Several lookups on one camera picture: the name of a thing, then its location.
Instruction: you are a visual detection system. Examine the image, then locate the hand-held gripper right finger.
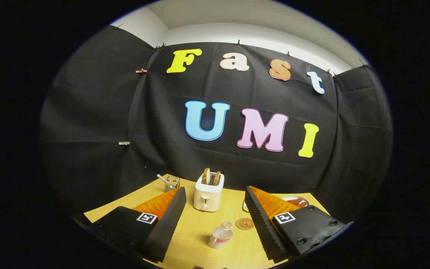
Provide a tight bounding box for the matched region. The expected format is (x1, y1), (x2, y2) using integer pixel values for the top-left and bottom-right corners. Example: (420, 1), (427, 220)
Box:
(244, 186), (352, 263)

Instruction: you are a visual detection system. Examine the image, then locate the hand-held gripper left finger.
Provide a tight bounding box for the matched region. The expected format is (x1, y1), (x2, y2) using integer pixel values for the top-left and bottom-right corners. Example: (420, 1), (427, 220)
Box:
(86, 187), (187, 263)

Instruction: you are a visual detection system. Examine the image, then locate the round wooden coaster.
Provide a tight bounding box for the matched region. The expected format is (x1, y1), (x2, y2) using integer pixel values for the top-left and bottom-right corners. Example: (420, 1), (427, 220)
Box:
(235, 218), (255, 230)

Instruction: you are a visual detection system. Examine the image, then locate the clear plastic juice bottle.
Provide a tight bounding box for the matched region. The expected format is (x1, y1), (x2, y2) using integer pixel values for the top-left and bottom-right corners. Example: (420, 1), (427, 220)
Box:
(208, 221), (234, 250)

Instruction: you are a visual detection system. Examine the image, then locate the wooden table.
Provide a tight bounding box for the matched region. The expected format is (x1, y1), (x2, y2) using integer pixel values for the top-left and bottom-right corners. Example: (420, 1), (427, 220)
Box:
(84, 176), (331, 269)

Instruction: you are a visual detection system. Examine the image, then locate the metal mesh holder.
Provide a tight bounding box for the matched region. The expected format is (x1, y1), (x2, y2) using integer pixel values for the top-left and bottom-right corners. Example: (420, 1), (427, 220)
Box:
(165, 176), (180, 192)

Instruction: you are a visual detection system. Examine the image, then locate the white round plate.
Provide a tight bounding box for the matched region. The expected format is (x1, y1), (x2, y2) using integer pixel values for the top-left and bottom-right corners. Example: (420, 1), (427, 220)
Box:
(282, 195), (310, 208)

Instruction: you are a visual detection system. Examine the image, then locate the white toaster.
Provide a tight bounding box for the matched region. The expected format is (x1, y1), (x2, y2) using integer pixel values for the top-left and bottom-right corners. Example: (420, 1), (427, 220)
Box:
(194, 173), (225, 213)

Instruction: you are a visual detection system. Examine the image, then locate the black backdrop cloth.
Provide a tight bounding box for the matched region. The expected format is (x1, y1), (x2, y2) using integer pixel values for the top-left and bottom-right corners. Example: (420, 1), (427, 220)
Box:
(40, 25), (393, 225)

